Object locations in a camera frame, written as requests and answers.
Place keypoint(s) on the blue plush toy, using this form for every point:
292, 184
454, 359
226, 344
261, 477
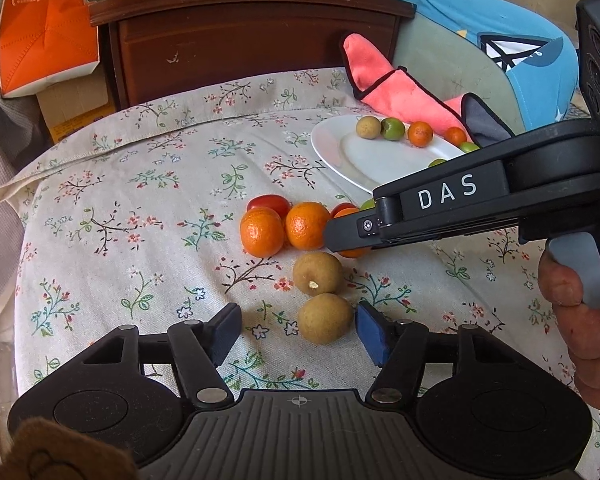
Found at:
480, 15

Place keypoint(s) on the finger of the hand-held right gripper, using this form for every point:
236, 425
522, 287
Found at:
350, 232

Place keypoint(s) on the green jujube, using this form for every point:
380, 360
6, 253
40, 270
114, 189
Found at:
366, 204
392, 128
469, 147
436, 163

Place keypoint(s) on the orange and white box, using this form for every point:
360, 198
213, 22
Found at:
45, 35

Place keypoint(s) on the grey waffle cloth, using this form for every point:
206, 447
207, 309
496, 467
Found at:
0, 160

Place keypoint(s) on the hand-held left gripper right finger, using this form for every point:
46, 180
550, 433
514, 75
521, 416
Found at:
372, 335

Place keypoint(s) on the pink cloth with black trim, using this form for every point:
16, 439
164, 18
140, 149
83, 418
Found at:
405, 95

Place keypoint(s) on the white plate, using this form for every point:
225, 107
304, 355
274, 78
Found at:
350, 160

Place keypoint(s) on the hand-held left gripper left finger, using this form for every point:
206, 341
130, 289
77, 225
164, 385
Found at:
225, 332

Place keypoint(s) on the dark wooden nightstand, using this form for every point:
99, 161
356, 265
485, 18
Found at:
230, 40

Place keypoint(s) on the brown longan with stem mark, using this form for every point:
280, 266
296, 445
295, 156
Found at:
318, 273

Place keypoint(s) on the person's right hand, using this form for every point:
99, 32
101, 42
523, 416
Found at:
590, 345

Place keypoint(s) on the brown fuzzy cloth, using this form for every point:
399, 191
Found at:
55, 455

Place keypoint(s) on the tan and yellow cardboard box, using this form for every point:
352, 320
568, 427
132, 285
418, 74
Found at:
75, 105

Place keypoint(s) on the red cherry tomato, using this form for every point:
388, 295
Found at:
341, 208
268, 204

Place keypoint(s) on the floral tablecloth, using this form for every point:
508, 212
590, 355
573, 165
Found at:
130, 260

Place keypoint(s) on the small orange mandarin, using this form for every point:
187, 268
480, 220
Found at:
420, 134
455, 135
262, 231
307, 225
354, 253

